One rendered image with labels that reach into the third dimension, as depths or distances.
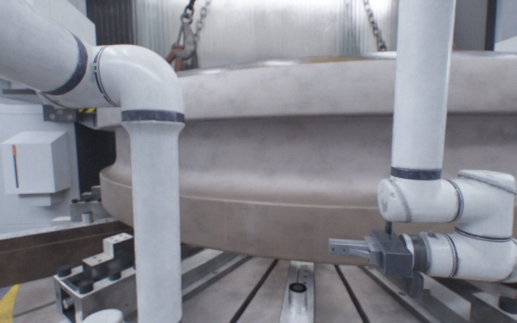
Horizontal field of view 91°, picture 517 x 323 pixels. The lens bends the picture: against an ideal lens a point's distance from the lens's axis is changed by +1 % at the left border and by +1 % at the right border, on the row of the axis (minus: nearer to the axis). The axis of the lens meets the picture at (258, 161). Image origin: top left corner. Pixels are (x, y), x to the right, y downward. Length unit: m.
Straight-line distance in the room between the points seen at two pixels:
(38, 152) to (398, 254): 4.36
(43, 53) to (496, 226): 0.81
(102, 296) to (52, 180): 3.02
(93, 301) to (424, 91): 1.58
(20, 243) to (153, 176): 2.28
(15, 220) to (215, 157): 4.25
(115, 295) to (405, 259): 1.42
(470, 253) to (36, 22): 0.82
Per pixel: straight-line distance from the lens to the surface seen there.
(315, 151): 1.28
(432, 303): 2.02
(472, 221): 0.64
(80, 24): 3.43
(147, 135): 0.52
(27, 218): 5.24
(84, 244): 2.73
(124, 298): 1.72
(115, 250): 1.73
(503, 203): 0.65
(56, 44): 0.52
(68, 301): 1.82
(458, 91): 1.35
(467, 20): 6.31
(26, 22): 0.50
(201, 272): 2.16
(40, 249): 2.75
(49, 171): 4.48
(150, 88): 0.51
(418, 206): 0.57
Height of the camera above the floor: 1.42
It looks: 5 degrees down
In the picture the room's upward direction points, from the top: 1 degrees counter-clockwise
